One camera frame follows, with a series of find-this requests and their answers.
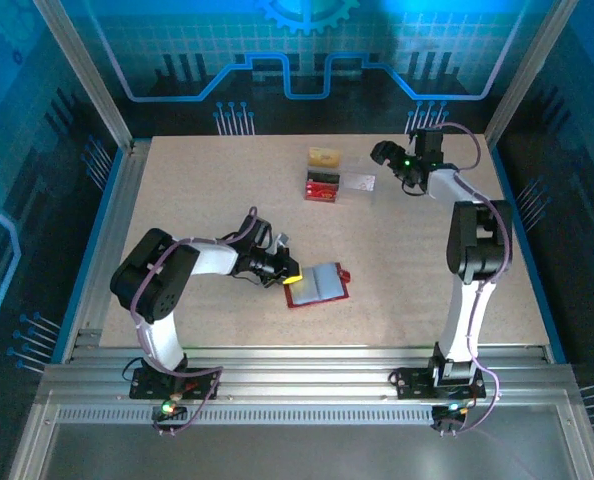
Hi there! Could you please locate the red leather card holder wallet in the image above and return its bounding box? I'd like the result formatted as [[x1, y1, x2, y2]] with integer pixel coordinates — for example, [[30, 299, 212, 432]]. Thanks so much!
[[284, 260, 354, 310]]

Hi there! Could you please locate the red VIP card stack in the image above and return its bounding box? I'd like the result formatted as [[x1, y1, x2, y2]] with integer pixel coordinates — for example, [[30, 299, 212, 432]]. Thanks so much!
[[304, 180, 343, 203]]

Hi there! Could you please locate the gold VIP card stack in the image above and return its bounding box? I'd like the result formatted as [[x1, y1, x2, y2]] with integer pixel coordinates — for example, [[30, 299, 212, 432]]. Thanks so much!
[[308, 146, 344, 169]]

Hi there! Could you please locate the small control board with lights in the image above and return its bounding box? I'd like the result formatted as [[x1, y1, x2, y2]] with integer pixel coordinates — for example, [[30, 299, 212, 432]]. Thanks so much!
[[430, 402, 471, 437], [151, 398, 188, 436]]

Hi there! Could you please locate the grey metal panel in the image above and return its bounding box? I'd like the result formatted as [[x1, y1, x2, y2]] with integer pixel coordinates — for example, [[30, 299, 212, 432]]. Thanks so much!
[[9, 389, 594, 480]]

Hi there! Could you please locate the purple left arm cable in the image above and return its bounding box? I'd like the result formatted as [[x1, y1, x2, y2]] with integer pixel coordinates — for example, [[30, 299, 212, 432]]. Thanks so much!
[[129, 205, 259, 435]]

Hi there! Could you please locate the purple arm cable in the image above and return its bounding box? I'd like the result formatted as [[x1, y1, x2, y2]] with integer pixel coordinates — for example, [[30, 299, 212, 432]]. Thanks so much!
[[129, 205, 259, 435], [429, 121, 514, 435]]

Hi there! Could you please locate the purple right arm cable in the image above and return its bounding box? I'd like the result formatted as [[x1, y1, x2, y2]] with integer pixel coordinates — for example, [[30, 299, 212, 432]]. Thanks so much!
[[429, 121, 514, 435]]

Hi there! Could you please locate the aluminium frame rail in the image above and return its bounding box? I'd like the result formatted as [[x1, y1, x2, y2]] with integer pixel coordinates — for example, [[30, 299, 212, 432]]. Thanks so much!
[[41, 343, 581, 401]]

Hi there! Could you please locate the slotted grey cable duct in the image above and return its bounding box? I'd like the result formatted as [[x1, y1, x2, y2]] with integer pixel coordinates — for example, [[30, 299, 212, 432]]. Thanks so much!
[[56, 407, 436, 426]]

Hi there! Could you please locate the aluminium frame post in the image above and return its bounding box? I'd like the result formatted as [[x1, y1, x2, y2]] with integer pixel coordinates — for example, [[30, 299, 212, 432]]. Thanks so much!
[[32, 0, 137, 152], [483, 0, 581, 150]]

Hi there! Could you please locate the aluminium side rail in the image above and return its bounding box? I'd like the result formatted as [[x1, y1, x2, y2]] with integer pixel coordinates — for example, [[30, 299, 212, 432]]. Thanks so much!
[[61, 139, 153, 364]]

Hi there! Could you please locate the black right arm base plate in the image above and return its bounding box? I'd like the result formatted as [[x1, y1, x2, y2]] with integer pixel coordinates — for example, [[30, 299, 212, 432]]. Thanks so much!
[[393, 367, 488, 401]]

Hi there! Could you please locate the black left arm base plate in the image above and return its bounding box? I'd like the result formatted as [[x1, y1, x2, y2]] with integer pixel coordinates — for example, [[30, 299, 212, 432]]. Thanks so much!
[[129, 367, 219, 401]]

